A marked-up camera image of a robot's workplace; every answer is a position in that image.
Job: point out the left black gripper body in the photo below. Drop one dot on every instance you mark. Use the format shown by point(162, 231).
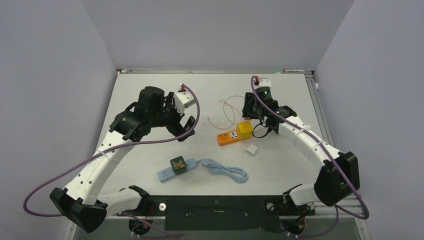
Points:
point(170, 116)

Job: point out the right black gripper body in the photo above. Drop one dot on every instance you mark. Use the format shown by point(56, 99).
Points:
point(259, 111)

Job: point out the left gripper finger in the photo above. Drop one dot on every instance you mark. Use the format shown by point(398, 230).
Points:
point(189, 124)
point(176, 130)

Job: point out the yellow cube adapter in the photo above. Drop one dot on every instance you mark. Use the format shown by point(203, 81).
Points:
point(244, 130)

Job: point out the dark green cube adapter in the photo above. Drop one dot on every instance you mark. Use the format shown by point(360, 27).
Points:
point(178, 165)

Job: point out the orange power strip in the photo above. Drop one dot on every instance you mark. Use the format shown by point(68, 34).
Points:
point(227, 138)

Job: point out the light blue power strip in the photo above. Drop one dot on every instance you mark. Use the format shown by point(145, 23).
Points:
point(170, 173)

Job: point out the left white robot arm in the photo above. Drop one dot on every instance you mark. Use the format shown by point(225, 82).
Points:
point(81, 200)

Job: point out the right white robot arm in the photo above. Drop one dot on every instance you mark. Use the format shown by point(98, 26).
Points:
point(338, 172)

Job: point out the white plug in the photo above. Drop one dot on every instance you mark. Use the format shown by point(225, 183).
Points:
point(252, 150)

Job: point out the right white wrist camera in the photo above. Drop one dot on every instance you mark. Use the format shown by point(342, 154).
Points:
point(262, 82)

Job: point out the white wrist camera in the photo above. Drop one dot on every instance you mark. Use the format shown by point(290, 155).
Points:
point(183, 99)
point(262, 82)

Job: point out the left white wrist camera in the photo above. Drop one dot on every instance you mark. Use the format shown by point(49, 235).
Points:
point(183, 99)

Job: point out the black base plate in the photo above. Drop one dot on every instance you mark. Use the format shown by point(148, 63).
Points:
point(221, 212)

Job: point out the aluminium frame rail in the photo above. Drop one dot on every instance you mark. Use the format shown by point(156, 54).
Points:
point(277, 167)

